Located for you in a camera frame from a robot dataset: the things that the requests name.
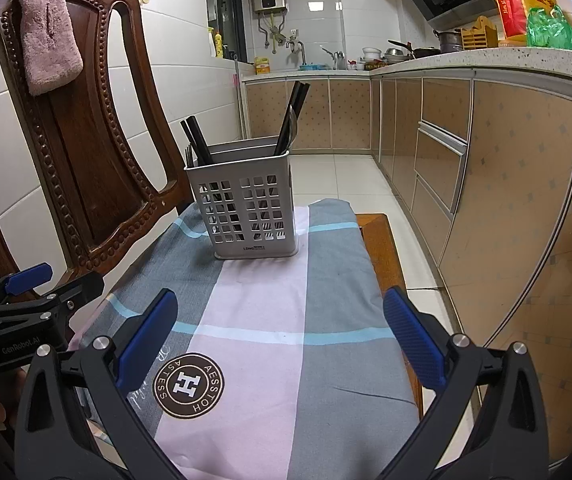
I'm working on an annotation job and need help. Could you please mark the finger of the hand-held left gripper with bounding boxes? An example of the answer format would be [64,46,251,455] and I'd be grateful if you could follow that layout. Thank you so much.
[0,265,54,313]
[0,272,105,330]

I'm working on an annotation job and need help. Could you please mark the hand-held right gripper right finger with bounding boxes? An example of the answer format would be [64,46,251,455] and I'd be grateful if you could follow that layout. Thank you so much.
[383,286,550,480]

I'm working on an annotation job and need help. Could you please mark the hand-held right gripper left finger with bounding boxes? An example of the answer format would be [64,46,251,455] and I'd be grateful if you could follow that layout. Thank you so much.
[14,288,187,480]

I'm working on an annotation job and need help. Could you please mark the grey perforated utensil holder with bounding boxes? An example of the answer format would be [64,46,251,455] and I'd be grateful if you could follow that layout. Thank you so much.
[183,136,299,260]

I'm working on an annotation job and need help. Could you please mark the single black chopstick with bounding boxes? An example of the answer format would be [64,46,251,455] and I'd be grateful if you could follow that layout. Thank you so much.
[273,81,303,157]
[180,119,204,167]

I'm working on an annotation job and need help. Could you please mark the steel spoon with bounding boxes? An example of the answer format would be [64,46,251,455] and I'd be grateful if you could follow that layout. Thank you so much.
[286,106,301,153]

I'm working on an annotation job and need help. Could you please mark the set of black chopsticks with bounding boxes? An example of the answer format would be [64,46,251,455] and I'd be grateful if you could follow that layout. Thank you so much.
[180,81,313,167]

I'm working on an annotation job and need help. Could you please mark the grey pink checked cloth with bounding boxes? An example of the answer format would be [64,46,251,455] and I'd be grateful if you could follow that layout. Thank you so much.
[68,199,424,480]

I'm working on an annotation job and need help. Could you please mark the carved wooden chair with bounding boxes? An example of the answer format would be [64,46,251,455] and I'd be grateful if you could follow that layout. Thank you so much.
[0,0,425,426]

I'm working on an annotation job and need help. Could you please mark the beige kitchen cabinets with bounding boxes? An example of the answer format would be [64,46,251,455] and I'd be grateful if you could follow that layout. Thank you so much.
[242,49,572,461]

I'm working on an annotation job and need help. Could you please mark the pink towel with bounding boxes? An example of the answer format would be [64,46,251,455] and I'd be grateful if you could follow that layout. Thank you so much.
[18,0,84,97]

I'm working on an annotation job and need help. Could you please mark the black frying pan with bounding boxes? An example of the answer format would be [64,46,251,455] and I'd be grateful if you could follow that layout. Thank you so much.
[387,40,439,59]

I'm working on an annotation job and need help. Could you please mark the black cooking pot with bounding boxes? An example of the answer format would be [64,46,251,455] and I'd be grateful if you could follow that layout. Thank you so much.
[433,29,464,54]

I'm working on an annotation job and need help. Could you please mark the steel faucet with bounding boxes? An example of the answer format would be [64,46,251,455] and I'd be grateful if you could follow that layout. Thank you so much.
[286,37,307,68]

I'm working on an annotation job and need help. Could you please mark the wooden rack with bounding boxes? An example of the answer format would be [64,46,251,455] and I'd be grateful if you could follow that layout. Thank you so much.
[460,16,499,50]

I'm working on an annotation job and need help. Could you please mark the dark window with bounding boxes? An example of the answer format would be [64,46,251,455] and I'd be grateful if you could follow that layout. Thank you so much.
[205,0,247,61]

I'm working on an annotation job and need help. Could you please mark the green plastic bag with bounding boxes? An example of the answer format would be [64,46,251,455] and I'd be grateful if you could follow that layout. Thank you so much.
[526,5,572,52]

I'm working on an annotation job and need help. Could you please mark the red yellow bag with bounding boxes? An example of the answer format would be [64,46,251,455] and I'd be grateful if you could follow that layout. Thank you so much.
[486,0,556,41]

